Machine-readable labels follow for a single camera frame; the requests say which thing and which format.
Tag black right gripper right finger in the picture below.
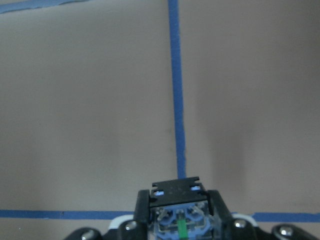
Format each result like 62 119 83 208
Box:
206 190 258 240

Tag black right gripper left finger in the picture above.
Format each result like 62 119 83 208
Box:
117 189 151 240

